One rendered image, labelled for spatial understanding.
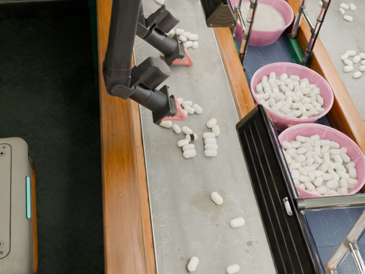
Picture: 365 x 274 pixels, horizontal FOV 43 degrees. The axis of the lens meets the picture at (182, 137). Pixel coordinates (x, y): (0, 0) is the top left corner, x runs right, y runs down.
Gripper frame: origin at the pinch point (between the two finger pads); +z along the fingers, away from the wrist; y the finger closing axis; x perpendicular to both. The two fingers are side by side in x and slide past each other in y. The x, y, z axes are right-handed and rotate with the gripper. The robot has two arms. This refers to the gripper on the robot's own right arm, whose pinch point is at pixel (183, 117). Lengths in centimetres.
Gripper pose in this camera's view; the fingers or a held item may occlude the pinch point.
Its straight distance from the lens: 130.7
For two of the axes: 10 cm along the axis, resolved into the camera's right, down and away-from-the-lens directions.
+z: 6.9, 4.0, 6.0
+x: -7.1, 5.3, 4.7
